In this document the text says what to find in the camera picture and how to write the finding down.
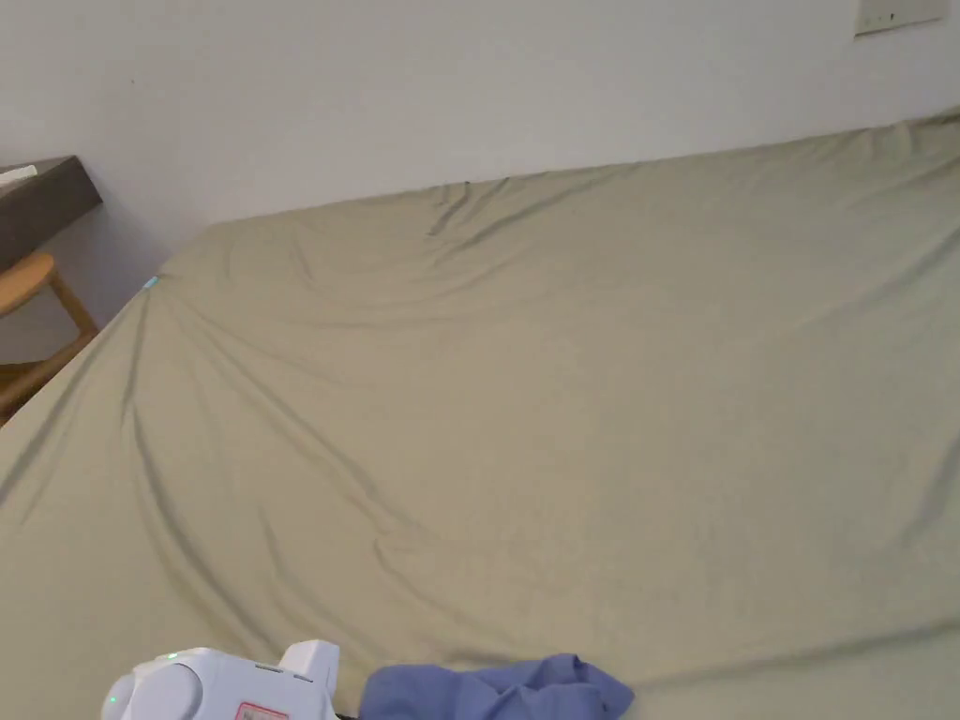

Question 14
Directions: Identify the bed with beige sheet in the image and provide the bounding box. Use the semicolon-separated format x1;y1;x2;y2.
0;106;960;720

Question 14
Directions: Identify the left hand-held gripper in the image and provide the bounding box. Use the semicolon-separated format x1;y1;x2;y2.
100;638;342;720

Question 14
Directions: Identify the dark wooden desk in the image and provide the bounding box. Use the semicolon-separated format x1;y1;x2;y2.
0;156;104;273

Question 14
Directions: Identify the blue garment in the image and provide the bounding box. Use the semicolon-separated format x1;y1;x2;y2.
361;652;638;720

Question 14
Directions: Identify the light wooden chair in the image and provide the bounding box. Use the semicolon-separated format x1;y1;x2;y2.
0;252;101;423

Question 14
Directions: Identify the white wall switch plate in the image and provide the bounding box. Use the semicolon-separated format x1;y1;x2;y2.
853;0;945;38

